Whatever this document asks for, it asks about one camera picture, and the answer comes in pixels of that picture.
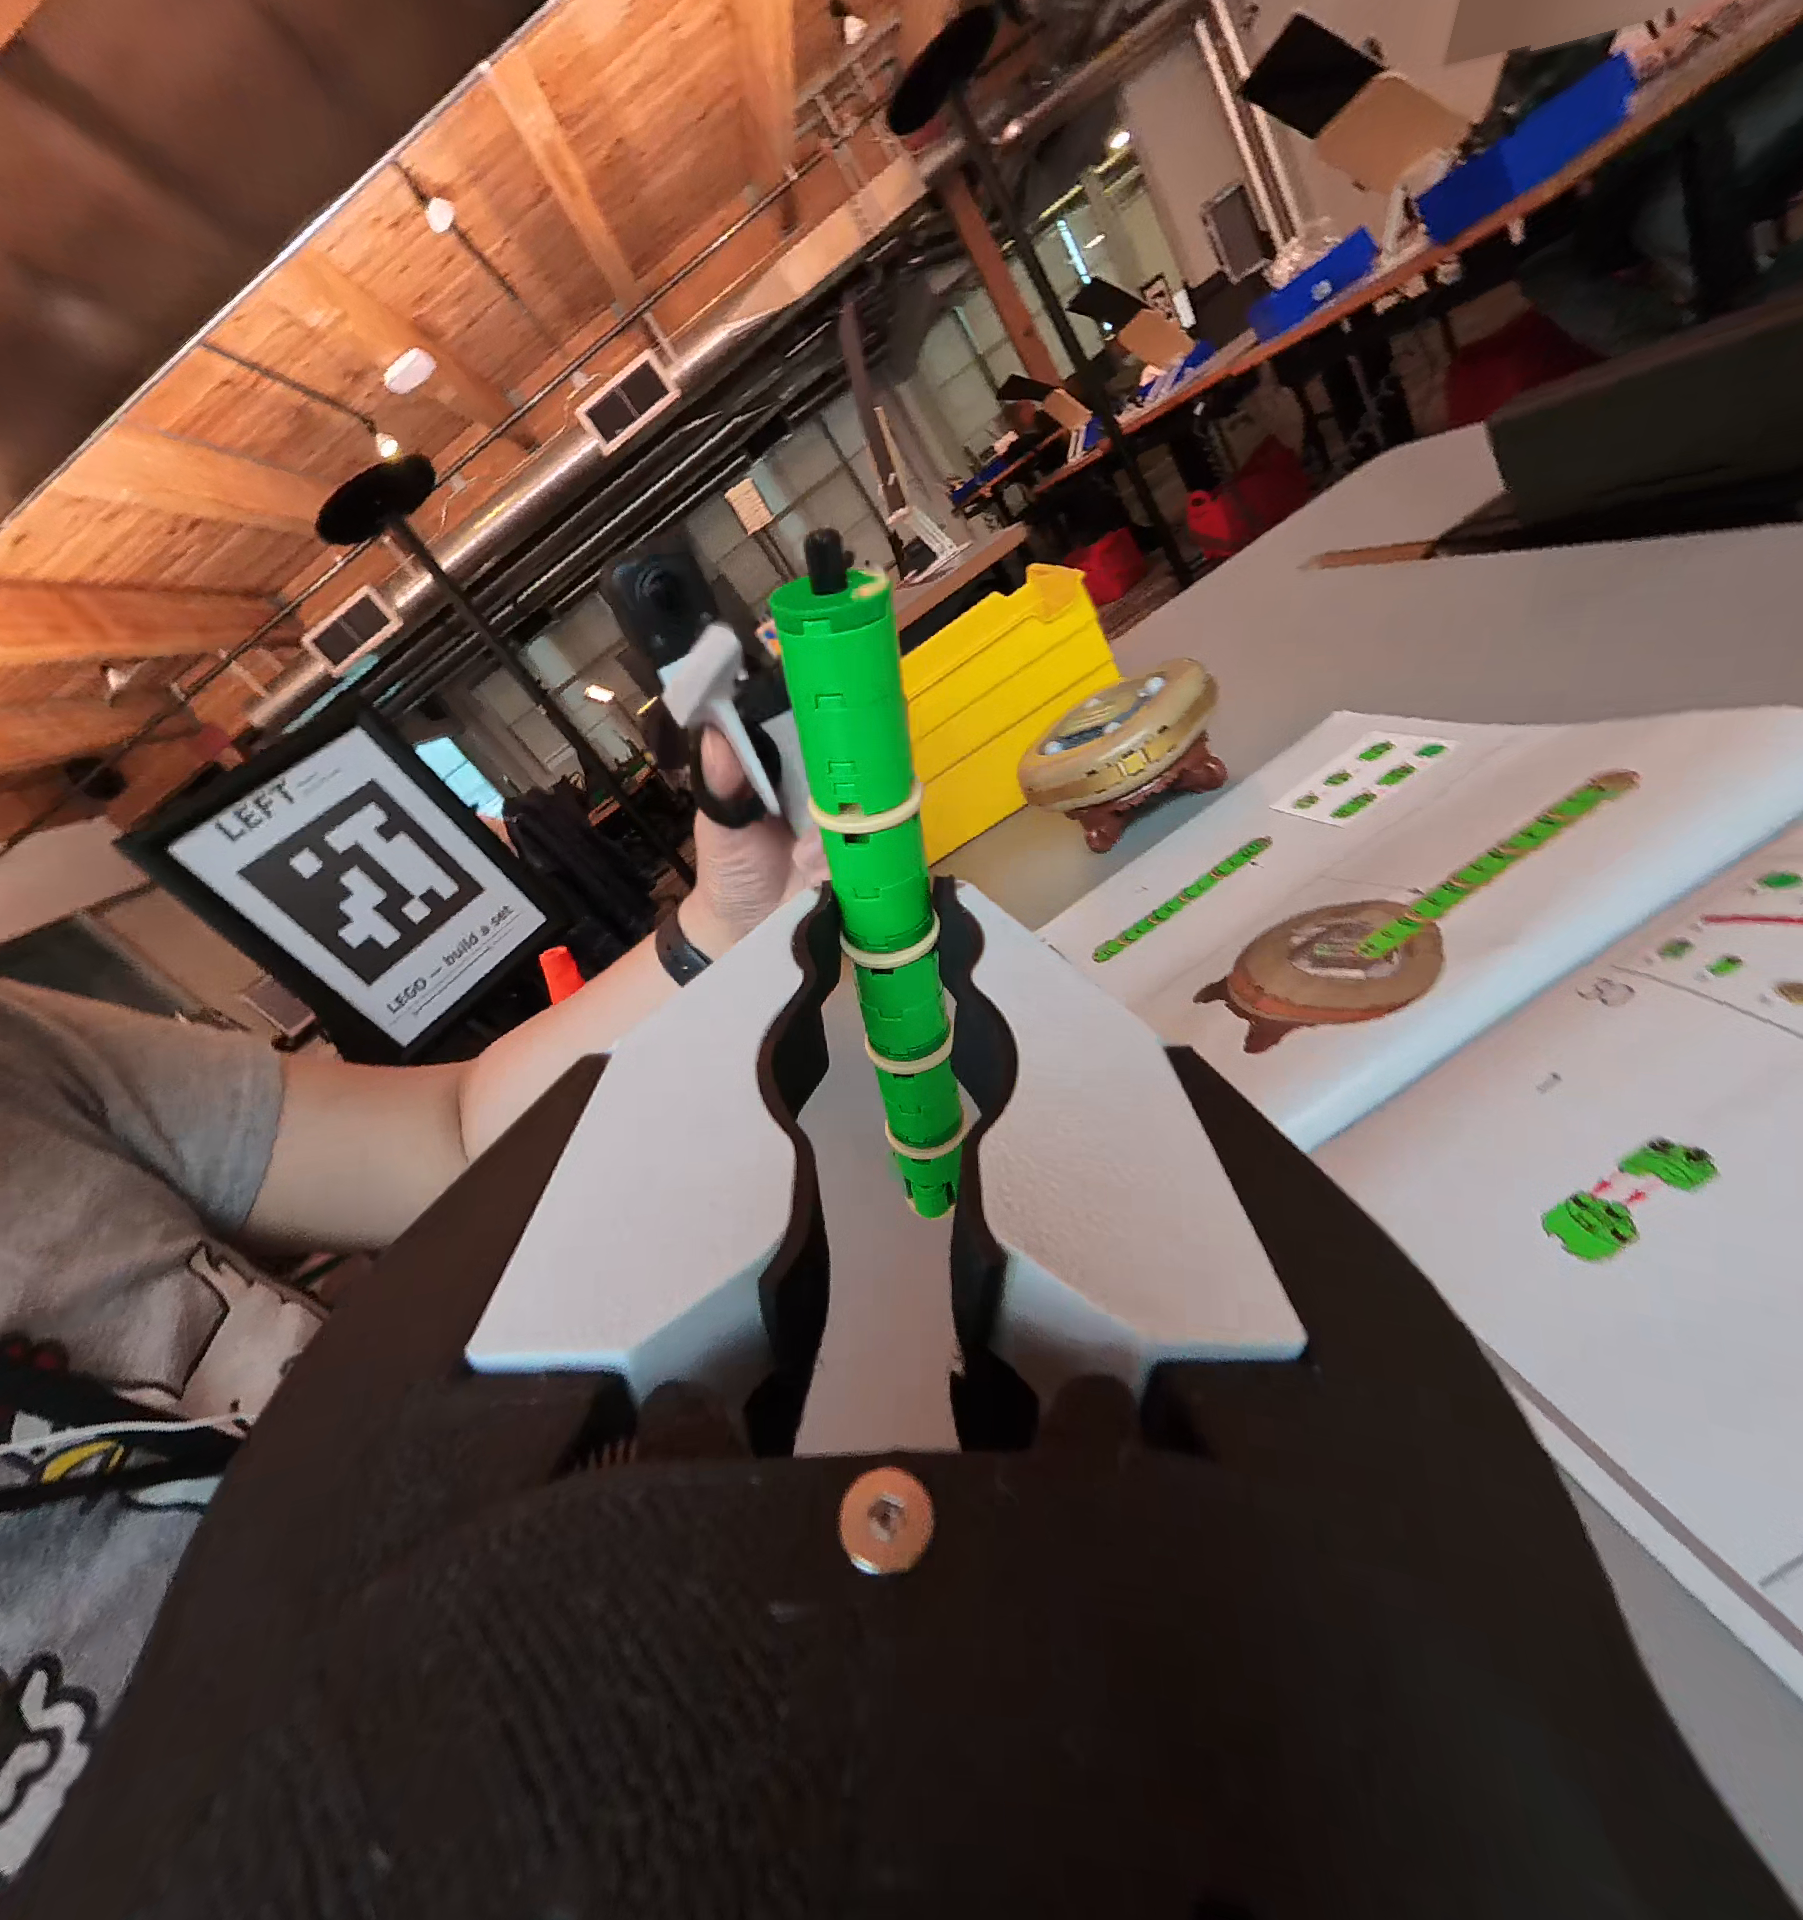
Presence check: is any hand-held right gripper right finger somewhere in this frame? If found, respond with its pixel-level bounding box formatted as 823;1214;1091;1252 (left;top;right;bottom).
935;881;1310;1449

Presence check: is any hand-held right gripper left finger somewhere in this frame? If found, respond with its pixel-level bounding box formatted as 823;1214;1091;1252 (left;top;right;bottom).
468;881;840;1455

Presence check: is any green brick bamboo stalk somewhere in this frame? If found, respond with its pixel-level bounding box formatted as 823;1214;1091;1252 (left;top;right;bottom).
763;527;978;1222

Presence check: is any person's left forearm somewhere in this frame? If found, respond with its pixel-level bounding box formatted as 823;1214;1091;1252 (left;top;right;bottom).
250;896;740;1252

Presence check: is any grey desk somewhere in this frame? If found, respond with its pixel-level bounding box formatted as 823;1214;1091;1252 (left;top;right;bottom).
931;425;1803;1920

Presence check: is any person's left hand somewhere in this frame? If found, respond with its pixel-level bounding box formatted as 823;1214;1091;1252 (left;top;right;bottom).
677;726;834;961

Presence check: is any black pole lamp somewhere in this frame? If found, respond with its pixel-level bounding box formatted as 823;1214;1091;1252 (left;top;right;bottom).
314;456;692;881

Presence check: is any yellow plastic bin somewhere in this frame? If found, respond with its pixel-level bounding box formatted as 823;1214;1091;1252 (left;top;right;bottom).
891;561;1124;874

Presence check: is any black framed marker sign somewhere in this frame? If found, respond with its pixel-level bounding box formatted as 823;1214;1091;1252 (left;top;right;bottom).
120;707;548;1060

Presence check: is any open instruction booklet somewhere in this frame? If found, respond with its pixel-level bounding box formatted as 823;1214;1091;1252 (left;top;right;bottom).
1035;707;1803;1748

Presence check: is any tan brick pot model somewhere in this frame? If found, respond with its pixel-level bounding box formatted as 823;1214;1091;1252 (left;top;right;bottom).
1020;657;1228;852

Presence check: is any person's printed grey shirt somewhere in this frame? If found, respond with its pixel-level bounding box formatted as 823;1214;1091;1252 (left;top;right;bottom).
0;968;376;1920

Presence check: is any small blue bin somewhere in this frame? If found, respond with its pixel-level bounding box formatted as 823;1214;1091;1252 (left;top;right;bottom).
1250;229;1387;343

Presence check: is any dark grey bin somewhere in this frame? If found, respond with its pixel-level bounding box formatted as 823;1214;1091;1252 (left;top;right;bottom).
1485;280;1803;527

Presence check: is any large blue bin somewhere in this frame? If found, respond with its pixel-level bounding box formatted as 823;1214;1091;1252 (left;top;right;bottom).
1411;61;1639;243

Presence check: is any silver air duct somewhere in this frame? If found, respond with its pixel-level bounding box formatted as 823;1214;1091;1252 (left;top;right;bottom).
250;290;903;726

